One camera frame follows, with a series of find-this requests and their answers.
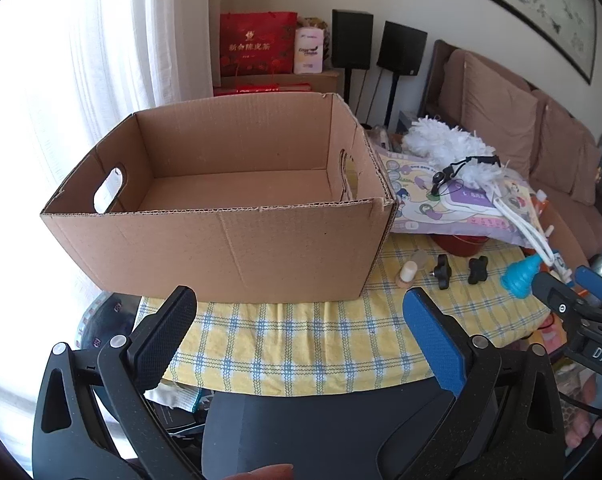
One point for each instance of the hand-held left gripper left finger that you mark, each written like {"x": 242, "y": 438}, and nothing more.
{"x": 161, "y": 331}

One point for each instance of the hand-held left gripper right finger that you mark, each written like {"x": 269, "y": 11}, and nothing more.
{"x": 431, "y": 345}

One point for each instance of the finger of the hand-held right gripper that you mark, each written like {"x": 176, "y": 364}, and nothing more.
{"x": 556, "y": 292}
{"x": 593, "y": 281}

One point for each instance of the blue silicone stopper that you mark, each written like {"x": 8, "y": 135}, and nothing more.
{"x": 520, "y": 276}

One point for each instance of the small white cap bottle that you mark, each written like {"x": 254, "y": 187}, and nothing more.
{"x": 406, "y": 276}

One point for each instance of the black star knob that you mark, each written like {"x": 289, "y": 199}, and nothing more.
{"x": 441, "y": 270}
{"x": 478, "y": 269}

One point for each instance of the clear plastic cap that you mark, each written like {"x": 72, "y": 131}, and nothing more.
{"x": 420, "y": 259}

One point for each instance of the brown cardboard box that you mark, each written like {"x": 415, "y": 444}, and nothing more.
{"x": 206, "y": 255}

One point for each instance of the round red tin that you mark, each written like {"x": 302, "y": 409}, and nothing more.
{"x": 461, "y": 246}

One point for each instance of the purple printed package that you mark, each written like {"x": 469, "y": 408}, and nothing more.
{"x": 431, "y": 215}

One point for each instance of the white fluffy duster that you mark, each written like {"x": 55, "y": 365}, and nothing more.
{"x": 446, "y": 142}

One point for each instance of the person's left hand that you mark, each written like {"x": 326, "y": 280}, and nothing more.
{"x": 263, "y": 474}

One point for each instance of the dark round object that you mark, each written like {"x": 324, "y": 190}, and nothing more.
{"x": 111, "y": 320}

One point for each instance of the brown sofa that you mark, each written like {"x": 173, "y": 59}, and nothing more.
{"x": 581, "y": 220}

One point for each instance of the person's bare foot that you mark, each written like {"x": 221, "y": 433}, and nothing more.
{"x": 581, "y": 432}

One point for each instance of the clear plastic bottle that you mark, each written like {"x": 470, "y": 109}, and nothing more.
{"x": 543, "y": 199}

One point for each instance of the yellow checked tablecloth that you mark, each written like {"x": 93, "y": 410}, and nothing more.
{"x": 306, "y": 340}

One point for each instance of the large brown sofa cushion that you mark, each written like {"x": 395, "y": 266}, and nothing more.
{"x": 501, "y": 110}

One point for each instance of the black speaker stand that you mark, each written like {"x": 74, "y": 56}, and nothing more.
{"x": 352, "y": 90}
{"x": 393, "y": 100}

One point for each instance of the red gift box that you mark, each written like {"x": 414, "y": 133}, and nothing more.
{"x": 253, "y": 89}

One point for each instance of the framed ink painting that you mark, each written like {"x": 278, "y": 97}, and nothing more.
{"x": 531, "y": 5}

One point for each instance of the closed brown cardboard carton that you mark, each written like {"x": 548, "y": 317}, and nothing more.
{"x": 323, "y": 82}

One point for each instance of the black speaker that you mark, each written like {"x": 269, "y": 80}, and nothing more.
{"x": 402, "y": 49}
{"x": 352, "y": 37}

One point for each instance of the white curtain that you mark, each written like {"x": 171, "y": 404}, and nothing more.
{"x": 131, "y": 35}

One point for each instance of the red gift bag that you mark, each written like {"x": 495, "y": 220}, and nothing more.
{"x": 256, "y": 45}

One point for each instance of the white tissue pack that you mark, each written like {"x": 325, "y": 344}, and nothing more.
{"x": 308, "y": 52}

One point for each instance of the gold patterned bag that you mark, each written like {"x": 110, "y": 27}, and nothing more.
{"x": 315, "y": 22}

